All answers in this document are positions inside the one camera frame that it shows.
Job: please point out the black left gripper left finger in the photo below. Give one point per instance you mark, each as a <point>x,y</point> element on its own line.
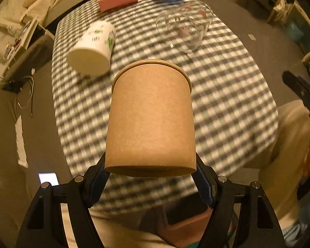
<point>43,225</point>

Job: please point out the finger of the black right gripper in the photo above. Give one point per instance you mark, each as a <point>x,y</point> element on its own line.
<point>299,86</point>

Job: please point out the brown kraft paper cup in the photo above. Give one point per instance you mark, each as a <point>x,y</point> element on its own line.
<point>151,125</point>

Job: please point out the clear printed glass cup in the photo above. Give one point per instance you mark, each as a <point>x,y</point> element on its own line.
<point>184,27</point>

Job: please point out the white printed paper cup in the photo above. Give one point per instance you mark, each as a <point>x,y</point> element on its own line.
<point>91,55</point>

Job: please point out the lit smartphone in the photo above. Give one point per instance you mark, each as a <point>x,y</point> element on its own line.
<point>49,177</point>

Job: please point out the grey white checkered tablecloth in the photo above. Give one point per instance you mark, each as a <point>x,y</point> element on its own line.
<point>235,114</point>

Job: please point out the white bedside table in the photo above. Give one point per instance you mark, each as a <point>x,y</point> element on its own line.
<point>24,39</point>

